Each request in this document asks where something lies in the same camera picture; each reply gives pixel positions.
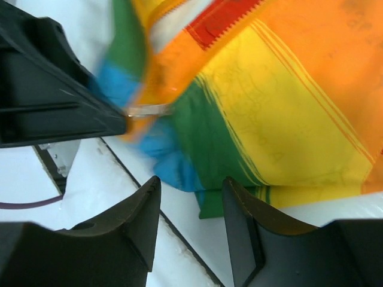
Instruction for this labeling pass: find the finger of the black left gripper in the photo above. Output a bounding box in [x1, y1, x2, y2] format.
[1, 1, 127, 148]

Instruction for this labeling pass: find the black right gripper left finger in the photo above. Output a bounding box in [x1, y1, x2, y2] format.
[1, 176, 161, 286]

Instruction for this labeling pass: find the rainbow striped hooded jacket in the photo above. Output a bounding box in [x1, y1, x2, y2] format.
[97, 1, 382, 219]

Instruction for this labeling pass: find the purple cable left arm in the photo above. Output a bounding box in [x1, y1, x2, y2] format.
[0, 196, 64, 209]

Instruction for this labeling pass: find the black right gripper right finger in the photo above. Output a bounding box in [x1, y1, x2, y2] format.
[222, 177, 382, 286]

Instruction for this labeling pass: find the silver metal base plate left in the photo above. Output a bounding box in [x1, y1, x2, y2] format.
[34, 140, 81, 195]

